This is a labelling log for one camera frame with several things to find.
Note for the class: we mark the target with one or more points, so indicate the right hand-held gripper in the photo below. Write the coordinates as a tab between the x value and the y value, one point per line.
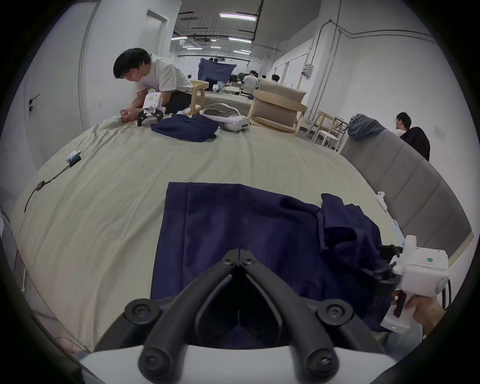
423	272

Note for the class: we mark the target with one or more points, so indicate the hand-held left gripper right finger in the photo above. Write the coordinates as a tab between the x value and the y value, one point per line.
300	318

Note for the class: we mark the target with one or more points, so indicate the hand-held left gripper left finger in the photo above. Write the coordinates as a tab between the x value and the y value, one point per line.
170	318

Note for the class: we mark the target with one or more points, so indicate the dark blue shirt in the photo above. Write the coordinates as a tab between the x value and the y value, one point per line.
240	225

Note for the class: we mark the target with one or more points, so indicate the person's right hand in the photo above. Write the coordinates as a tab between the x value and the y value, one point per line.
427	311

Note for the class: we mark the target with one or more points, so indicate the white hand controller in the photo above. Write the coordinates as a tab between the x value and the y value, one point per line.
381	198

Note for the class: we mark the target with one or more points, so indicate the grey padded headboard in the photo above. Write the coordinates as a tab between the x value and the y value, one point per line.
412	180

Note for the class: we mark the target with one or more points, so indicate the bed with beige sheet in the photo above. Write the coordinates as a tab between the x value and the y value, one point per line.
112	210

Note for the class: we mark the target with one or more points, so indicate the white round stool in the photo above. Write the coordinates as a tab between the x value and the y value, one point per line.
329	137

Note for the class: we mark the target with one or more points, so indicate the grey garment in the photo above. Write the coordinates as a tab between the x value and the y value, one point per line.
365	125

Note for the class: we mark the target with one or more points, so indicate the wooden armchair with beige cushions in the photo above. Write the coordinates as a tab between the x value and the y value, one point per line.
277	107

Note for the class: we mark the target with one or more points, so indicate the small black and white device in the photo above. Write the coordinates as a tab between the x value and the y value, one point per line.
73	156

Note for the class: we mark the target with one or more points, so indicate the bunched dark blue garment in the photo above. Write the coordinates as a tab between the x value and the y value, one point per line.
187	127

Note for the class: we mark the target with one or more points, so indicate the white headset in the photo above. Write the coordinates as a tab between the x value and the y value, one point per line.
232	122

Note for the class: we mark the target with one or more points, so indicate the spare white hand-held gripper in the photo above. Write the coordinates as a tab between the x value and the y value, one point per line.
153	103

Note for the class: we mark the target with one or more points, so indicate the group of people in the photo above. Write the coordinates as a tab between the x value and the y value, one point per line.
258	78

